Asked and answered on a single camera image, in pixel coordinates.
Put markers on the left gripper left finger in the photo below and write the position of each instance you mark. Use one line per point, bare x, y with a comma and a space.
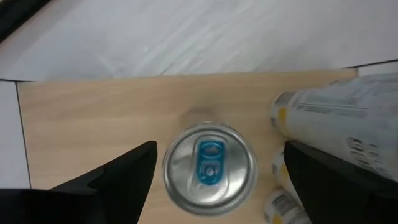
93, 202

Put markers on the blue silver Red Bull can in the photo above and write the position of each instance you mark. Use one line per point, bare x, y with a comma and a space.
186, 174

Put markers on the Celsius Tropical Vibe can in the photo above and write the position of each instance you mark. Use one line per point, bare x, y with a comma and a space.
283, 205

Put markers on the wooden shelf with black frame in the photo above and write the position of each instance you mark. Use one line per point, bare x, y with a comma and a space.
93, 124

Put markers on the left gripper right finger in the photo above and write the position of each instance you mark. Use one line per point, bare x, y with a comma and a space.
342, 199

